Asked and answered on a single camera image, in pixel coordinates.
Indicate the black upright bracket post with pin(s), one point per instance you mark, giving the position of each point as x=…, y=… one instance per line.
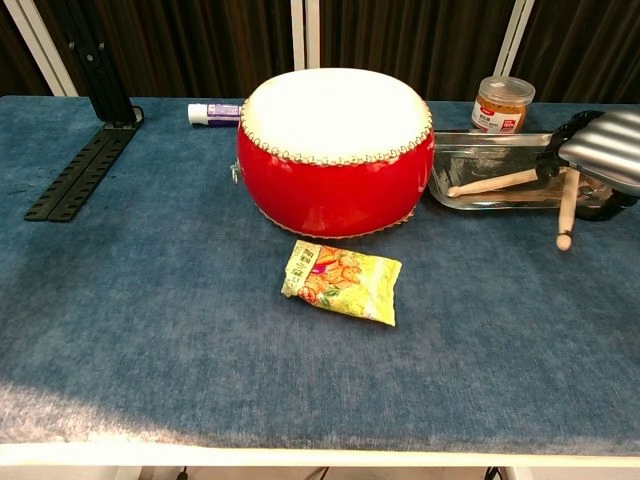
x=107, y=85

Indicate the rectangular steel tray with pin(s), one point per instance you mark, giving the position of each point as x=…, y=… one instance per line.
x=475, y=150

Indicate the wooden drumstick dark-marked tip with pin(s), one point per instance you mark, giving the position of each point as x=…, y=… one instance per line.
x=567, y=210

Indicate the clear jar brown contents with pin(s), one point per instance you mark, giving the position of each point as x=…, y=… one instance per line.
x=500, y=107

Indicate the black pleated curtain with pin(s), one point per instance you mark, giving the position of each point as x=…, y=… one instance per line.
x=400, y=40
x=590, y=50
x=15, y=65
x=200, y=45

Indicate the white purple toothpaste tube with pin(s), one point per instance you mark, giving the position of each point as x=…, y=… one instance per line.
x=215, y=114

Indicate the plain wooden drumstick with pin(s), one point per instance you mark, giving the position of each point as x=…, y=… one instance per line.
x=490, y=184

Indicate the black perforated flat rail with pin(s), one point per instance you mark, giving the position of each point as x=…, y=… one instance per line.
x=75, y=180

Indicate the red drum white head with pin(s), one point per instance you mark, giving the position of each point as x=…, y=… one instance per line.
x=330, y=185

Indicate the white partition frame post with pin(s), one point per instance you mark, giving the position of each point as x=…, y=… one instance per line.
x=305, y=35
x=520, y=30
x=45, y=55

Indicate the yellow green snack packet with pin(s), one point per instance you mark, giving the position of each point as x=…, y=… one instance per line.
x=345, y=285

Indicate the blue felt table mat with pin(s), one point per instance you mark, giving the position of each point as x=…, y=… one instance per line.
x=200, y=325

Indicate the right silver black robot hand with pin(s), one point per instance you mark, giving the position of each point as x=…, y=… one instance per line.
x=610, y=145

